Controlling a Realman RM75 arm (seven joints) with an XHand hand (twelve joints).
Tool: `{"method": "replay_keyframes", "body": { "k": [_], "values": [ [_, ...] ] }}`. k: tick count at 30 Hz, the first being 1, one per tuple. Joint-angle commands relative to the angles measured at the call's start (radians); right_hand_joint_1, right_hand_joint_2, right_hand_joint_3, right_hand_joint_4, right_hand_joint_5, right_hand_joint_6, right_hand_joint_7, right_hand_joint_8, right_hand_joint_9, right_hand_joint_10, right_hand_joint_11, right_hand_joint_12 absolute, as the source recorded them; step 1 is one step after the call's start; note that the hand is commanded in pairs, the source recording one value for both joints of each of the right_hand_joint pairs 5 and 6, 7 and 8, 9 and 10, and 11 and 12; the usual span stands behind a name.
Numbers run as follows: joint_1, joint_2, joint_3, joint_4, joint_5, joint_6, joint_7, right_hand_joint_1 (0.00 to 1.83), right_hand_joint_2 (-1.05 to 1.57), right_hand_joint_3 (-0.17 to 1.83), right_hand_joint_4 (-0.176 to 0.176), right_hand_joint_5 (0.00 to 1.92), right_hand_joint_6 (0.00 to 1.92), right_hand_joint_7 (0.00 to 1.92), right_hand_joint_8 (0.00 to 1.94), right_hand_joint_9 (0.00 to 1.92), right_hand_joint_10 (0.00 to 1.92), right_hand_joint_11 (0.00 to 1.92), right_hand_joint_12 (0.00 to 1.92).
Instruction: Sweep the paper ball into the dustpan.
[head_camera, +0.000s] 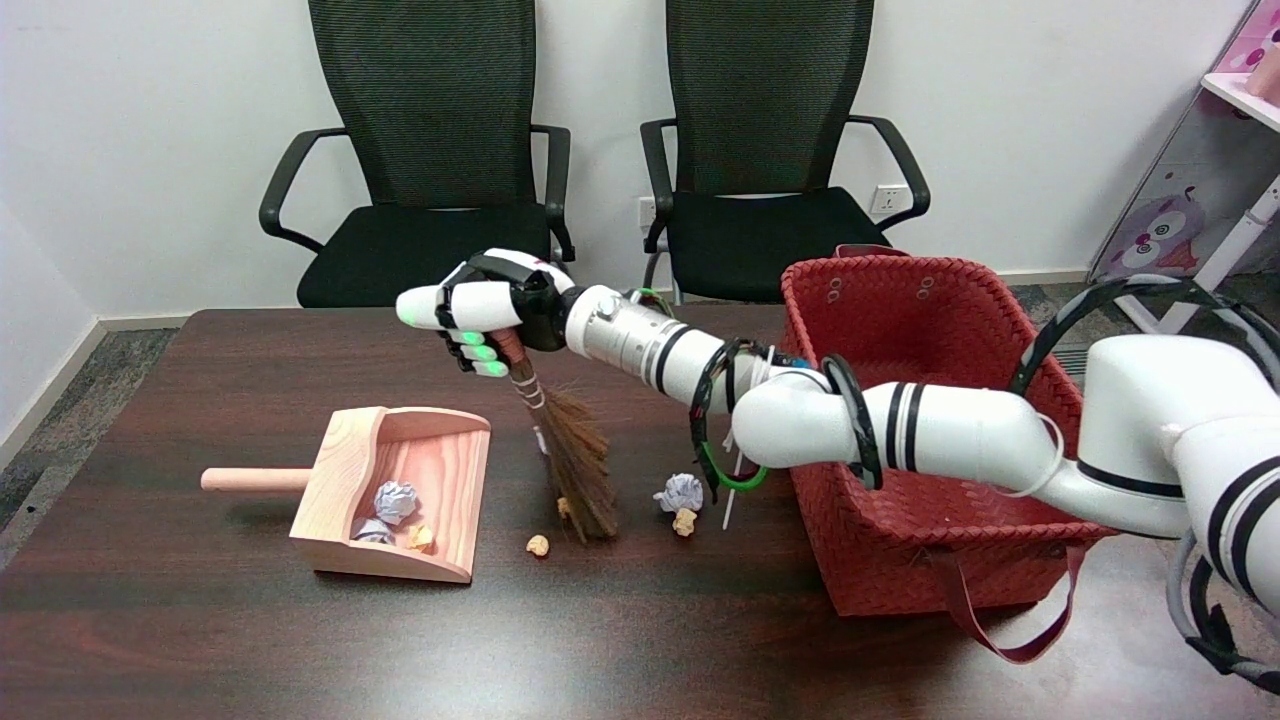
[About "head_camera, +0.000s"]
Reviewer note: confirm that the pink cup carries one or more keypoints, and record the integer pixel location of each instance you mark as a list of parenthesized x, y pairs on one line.
[(1268, 75)]

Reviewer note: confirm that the pink owl print shelf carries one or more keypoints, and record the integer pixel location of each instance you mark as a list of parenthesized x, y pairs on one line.
[(1180, 180)]

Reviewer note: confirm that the wooden dustpan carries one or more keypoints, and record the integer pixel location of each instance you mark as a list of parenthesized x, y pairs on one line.
[(340, 480)]

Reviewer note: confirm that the brown straw hand broom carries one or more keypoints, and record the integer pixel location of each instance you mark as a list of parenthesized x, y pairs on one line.
[(580, 470)]

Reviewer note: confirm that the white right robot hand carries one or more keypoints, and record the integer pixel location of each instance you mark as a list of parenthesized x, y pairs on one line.
[(490, 300)]

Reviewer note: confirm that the white desk leg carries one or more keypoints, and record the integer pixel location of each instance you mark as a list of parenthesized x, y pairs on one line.
[(1235, 240)]

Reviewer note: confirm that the white wall socket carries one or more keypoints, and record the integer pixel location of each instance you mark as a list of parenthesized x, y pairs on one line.
[(646, 211), (888, 199)]

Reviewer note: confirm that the red woven basket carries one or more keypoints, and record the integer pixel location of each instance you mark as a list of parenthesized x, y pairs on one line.
[(900, 560)]

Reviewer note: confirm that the black mesh office chair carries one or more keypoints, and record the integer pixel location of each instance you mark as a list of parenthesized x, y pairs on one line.
[(430, 250), (760, 240)]

